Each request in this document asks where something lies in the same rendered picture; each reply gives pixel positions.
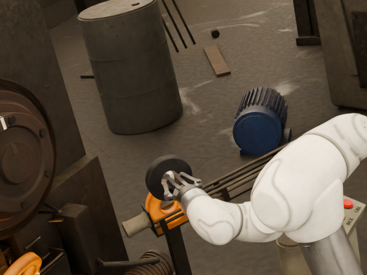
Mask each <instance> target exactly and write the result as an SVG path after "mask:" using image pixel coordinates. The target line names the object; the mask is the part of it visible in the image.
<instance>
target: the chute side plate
mask: <svg viewBox="0 0 367 275"><path fill-rule="evenodd" d="M66 272H68V275H72V273H71V271H70V268H69V265H68V261H67V258H66V256H65V255H64V256H63V257H61V258H60V259H59V260H58V261H57V262H56V263H55V264H53V265H52V266H51V267H50V268H49V269H48V270H47V271H45V272H44V273H43V274H42V275H64V274H65V273H66Z"/></svg>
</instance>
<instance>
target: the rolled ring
mask: <svg viewBox="0 0 367 275"><path fill-rule="evenodd" d="M41 265H42V260H41V258H40V257H39V256H38V255H36V254H35V253H34V252H29V253H26V254H24V255H23V256H21V257H20V258H18V259H17V260H16V261H15V262H14V263H13V264H12V265H11V266H10V267H9V268H8V269H7V270H6V272H5V273H4V275H21V274H22V273H23V274H22V275H36V274H37V273H38V272H39V270H40V267H41Z"/></svg>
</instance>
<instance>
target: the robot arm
mask: <svg viewBox="0 0 367 275"><path fill-rule="evenodd" d="M366 157H367V117H366V116H363V115H361V114H359V113H349V114H344V115H340V116H336V117H334V118H332V119H330V120H329V121H327V122H325V123H323V124H321V125H319V126H318V127H315V128H313V129H312V130H310V131H308V132H307V133H305V134H303V135H302V136H301V137H299V138H298V139H296V140H295V141H293V142H291V143H289V144H288V145H287V146H286V147H284V148H283V149H282V150H281V151H280V152H279V153H278V154H277V155H276V156H274V157H273V158H272V159H271V160H270V161H269V162H268V163H267V164H266V166H265V167H264V168H263V169H262V171H261V172H260V173H259V175H258V177H257V179H256V181H255V183H254V185H253V188H252V192H251V201H249V202H244V203H243V204H232V203H228V202H224V201H221V200H218V199H212V198H211V197H210V196H208V195H207V193H206V192H205V191H203V190H202V189H199V188H202V187H203V186H202V182H201V180H199V179H195V178H193V177H192V176H190V175H188V174H186V173H184V172H180V174H177V173H176V172H175V171H168V172H166V173H165V174H164V175H163V177H164V179H162V183H163V187H164V191H165V192H164V198H165V201H169V199H173V200H175V201H177V202H178V203H179V205H180V207H181V210H182V211H183V213H184V214H185V215H186V217H187V218H188V219H189V221H190V224H191V225H192V227H193V228H194V230H195V231H196V232H197V234H198V235H199V236H201V237H202V238H203V239H204V240H206V241H207V242H209V243H212V244H215V245H224V244H226V243H228V242H229V241H230V240H231V239H235V240H239V241H245V242H270V241H273V240H275V239H277V238H279V237H280V236H281V235H282V234H283V232H284V233H285V234H286V235H287V237H289V238H290V239H292V240H293V241H295V242H297V243H298V245H299V248H300V250H301V252H302V255H303V257H304V259H305V262H306V264H307V266H308V268H309V271H310V273H311V275H363V273H362V270H361V268H360V265H359V263H358V260H357V258H356V255H355V253H354V251H353V248H352V246H351V243H350V241H349V238H348V236H347V233H346V231H345V228H344V226H343V221H344V215H345V211H344V198H343V183H344V182H345V181H346V180H347V178H348V177H349V176H350V175H351V173H352V172H353V171H354V170H355V169H356V168H357V166H358V165H359V164H360V161H361V160H363V159H364V158H366ZM176 183H177V184H176ZM167 185H169V186H170V187H171V188H172V189H173V190H174V192H173V194H171V193H170V192H169V189H168V186H167Z"/></svg>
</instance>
